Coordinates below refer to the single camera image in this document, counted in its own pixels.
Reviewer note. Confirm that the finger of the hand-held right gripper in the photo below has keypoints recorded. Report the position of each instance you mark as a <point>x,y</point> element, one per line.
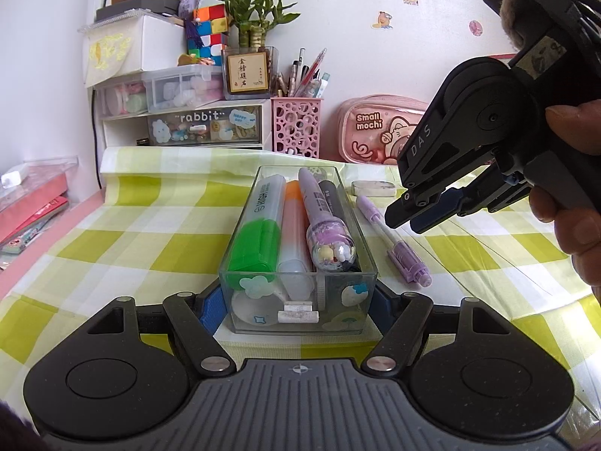
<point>493,192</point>
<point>439,209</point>

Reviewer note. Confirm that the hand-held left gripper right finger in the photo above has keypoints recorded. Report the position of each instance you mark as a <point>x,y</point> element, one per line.
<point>381,312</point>

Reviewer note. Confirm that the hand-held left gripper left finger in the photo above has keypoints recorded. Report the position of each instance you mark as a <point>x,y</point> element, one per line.
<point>213,310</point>

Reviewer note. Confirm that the clear plastic organiser box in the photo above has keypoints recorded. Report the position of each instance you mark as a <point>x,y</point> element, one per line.
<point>342,310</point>

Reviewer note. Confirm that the purple mechanical pen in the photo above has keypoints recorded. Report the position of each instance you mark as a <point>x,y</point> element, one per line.
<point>406,260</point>

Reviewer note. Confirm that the green highlighter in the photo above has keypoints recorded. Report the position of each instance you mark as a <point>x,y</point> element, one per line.
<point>256,244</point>

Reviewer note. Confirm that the black marker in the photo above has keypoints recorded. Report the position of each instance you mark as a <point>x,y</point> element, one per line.
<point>331,199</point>

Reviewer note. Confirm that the purple pen with toy cap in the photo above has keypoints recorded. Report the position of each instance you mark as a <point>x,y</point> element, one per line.
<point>314,197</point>

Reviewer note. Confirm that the person's right hand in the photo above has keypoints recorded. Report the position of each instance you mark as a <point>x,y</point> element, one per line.
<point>582,235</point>

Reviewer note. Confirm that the white eraser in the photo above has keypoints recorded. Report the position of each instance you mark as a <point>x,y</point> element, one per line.
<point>373,188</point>

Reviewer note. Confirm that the pink pencil pouch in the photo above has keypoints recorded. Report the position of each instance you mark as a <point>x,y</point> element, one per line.
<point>371,127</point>

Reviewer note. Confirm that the yellow green checked tablecloth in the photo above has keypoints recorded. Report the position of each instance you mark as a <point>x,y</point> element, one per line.
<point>117,253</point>

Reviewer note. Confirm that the orange pink highlighter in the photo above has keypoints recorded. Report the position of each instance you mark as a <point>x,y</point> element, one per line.
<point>293,225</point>

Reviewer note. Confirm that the pink perforated pen holder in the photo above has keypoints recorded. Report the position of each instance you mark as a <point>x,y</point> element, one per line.
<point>296,127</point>

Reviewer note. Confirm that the clear drawer with stickers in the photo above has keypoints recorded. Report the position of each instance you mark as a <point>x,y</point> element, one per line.
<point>206,124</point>

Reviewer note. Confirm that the bunch of pens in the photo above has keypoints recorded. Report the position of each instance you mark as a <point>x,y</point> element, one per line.
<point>305,77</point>

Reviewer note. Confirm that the colourful booklet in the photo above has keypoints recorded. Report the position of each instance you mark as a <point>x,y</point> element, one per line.
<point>21,242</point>

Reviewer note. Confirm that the white desktop drawer organiser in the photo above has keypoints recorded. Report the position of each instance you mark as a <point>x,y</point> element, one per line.
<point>124,124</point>

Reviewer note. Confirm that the red book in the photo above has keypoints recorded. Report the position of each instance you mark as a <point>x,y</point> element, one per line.
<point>33,209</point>

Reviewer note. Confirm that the wide clear storage box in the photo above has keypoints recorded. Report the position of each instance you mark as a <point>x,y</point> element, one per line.
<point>185,89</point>

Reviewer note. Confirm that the small clear storage box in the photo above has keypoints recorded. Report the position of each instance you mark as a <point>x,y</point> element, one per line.
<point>122,98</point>

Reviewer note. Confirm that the dark purple clothing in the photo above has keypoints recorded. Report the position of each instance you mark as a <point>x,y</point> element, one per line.
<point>14,430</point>

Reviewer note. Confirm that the glass vase with label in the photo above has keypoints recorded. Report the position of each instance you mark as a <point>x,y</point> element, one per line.
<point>246,73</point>

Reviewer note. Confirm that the white charger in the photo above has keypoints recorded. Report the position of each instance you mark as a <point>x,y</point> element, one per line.
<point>9,179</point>

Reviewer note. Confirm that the brown small toy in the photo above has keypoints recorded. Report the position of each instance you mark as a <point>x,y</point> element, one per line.
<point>190,59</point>

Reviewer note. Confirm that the green bamboo plant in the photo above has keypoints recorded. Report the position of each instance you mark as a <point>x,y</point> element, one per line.
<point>256,11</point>

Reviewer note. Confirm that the white storage box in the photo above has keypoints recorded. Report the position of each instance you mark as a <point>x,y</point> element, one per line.
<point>150,47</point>

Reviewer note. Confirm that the purple sachet with tassel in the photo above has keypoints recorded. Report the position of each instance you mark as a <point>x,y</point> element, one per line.
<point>191,0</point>

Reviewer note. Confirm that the dark grey stand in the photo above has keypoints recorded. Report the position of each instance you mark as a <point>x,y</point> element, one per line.
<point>136,7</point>

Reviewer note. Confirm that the pink round wall sticker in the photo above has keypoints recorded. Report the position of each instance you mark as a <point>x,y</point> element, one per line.
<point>475,27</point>

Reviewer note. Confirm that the wall sticker with orange animal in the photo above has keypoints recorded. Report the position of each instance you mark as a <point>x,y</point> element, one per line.
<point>382,19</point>

